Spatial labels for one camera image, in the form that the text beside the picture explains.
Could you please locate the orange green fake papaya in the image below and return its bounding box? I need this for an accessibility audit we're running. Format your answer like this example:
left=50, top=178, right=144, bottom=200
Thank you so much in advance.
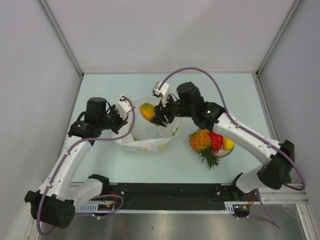
left=139, top=102, right=156, bottom=122

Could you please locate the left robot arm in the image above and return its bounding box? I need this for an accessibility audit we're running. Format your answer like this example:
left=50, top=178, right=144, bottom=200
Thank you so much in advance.
left=24, top=95, right=135, bottom=236

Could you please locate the yellow fake mango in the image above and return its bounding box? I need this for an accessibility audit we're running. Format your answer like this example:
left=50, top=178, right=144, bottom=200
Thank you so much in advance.
left=222, top=136, right=235, bottom=151

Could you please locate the red fake pepper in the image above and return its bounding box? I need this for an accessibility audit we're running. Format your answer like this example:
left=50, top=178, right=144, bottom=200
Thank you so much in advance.
left=208, top=132, right=223, bottom=152

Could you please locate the left aluminium corner post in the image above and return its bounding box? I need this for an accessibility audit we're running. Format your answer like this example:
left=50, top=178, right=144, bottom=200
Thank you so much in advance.
left=37, top=0, right=85, bottom=78

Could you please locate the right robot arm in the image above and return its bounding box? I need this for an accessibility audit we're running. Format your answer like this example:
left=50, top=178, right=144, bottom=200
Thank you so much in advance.
left=151, top=81, right=294, bottom=201

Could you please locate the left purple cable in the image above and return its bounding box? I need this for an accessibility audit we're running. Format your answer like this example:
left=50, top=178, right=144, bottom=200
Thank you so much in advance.
left=36, top=96, right=136, bottom=236

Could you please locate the aluminium corner post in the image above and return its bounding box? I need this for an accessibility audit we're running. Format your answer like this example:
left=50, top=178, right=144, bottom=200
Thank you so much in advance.
left=37, top=0, right=85, bottom=78
left=255, top=0, right=304, bottom=78

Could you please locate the white slotted cable duct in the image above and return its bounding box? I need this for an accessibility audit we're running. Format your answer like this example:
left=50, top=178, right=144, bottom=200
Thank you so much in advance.
left=75, top=200, right=254, bottom=215

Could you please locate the white plastic bag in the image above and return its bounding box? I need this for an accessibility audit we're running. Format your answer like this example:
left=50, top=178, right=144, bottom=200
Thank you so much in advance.
left=115, top=96, right=185, bottom=153

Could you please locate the round printed plate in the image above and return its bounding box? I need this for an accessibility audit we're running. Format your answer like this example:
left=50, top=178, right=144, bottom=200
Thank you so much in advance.
left=214, top=147, right=234, bottom=158

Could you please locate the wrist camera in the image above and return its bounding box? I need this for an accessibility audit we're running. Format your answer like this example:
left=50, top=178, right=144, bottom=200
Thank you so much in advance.
left=116, top=94, right=136, bottom=119
left=152, top=81, right=170, bottom=107

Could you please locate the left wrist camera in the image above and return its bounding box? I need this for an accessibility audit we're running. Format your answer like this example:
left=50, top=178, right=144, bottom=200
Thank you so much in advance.
left=116, top=94, right=136, bottom=119

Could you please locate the orange fake pineapple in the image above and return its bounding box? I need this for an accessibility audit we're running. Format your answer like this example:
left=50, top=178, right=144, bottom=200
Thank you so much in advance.
left=188, top=129, right=220, bottom=170

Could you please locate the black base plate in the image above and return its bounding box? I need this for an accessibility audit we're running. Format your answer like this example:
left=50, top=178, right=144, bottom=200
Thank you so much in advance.
left=81, top=182, right=251, bottom=212

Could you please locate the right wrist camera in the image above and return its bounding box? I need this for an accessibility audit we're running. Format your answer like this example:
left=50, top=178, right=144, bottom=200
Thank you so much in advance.
left=152, top=81, right=170, bottom=107

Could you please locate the right aluminium corner post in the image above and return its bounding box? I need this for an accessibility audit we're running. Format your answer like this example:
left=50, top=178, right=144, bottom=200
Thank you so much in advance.
left=255, top=0, right=304, bottom=78

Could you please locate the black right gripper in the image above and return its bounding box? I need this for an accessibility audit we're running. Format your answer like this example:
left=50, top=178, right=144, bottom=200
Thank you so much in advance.
left=151, top=91, right=195, bottom=127

